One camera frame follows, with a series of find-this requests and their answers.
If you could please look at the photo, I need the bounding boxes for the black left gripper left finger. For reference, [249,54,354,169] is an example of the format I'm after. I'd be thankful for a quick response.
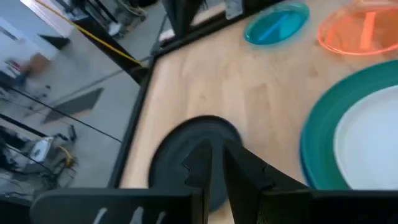
[149,136,216,224]

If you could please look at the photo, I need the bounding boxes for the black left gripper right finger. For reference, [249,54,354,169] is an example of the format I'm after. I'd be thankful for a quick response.
[222,139,313,224]

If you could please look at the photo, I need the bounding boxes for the black plastic plate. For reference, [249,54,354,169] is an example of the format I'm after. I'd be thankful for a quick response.
[148,114,247,213]

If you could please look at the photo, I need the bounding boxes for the large teal plastic plate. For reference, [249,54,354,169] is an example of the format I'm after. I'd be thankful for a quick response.
[299,58,398,191]

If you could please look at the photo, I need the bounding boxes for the white plastic plate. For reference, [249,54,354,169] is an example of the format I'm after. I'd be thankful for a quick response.
[333,85,398,191]

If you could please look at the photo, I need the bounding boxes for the large blue plastic plate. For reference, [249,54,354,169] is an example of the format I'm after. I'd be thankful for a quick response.
[299,152,312,188]

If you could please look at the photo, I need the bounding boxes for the small cyan translucent plate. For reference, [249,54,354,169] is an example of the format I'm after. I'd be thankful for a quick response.
[243,1,311,47]

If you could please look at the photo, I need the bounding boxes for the small orange translucent plate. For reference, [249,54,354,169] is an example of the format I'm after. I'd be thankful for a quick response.
[317,0,398,57]

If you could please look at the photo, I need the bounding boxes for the black aluminium table frame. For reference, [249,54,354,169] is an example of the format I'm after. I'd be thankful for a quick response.
[107,0,282,189]

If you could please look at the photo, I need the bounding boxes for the silver metal bracket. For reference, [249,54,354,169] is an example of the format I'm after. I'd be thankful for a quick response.
[223,0,244,20]

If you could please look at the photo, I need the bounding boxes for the yellow cable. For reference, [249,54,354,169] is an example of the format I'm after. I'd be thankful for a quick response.
[33,0,144,67]

